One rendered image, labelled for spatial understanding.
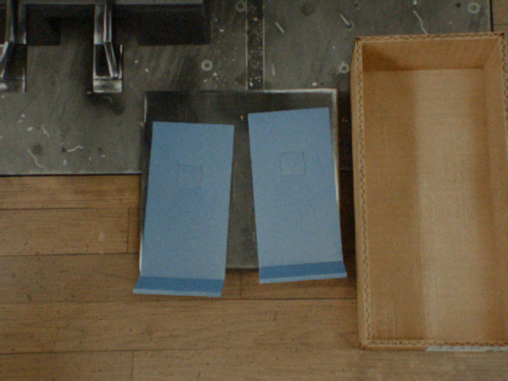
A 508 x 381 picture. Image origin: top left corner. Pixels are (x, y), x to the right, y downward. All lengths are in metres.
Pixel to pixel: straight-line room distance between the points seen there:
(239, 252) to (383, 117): 0.18
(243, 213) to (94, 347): 0.17
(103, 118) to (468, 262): 0.34
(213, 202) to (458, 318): 0.22
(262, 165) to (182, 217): 0.08
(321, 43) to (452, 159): 0.16
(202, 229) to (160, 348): 0.10
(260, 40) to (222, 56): 0.04
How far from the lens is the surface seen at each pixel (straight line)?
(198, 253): 0.81
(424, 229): 0.84
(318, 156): 0.83
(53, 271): 0.85
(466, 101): 0.87
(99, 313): 0.84
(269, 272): 0.79
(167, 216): 0.82
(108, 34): 0.81
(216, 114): 0.84
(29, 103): 0.90
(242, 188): 0.82
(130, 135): 0.87
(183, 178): 0.82
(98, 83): 0.80
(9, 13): 0.83
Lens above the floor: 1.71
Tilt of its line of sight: 75 degrees down
